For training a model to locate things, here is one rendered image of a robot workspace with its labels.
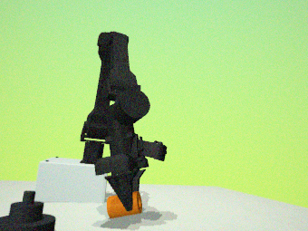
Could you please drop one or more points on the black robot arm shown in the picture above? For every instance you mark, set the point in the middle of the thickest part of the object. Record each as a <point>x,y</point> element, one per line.
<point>117,83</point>

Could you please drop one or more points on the orange-brown cylinder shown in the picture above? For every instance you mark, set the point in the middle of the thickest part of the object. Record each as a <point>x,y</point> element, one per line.
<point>116,209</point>

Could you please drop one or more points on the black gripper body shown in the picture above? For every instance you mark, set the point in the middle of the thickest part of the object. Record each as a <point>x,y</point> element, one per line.
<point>121,159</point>

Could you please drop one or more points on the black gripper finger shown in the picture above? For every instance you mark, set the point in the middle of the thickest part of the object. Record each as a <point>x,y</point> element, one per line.
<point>122,185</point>
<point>136,180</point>

